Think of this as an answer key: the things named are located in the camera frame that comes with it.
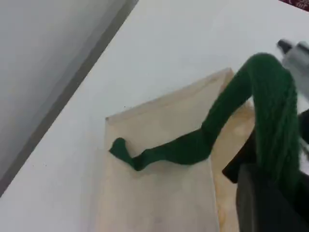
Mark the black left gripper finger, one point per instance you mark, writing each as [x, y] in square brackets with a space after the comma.
[260, 212]

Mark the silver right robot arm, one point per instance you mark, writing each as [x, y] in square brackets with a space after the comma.
[298, 55]

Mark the dark red patterned cloth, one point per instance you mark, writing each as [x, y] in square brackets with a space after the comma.
[298, 3]

